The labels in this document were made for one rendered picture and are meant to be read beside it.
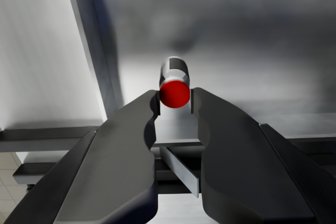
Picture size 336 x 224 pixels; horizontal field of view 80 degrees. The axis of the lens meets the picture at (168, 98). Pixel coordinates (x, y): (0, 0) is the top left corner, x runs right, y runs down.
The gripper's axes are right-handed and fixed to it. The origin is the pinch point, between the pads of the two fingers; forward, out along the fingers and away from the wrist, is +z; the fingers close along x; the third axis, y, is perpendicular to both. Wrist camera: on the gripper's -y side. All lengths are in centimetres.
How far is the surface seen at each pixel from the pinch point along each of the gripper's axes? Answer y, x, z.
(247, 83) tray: 3.6, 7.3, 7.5
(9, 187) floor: 137, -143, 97
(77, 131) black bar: 8.2, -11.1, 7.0
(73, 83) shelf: 2.7, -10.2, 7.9
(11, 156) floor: 101, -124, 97
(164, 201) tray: 22.8, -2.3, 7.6
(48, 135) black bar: 8.3, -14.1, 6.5
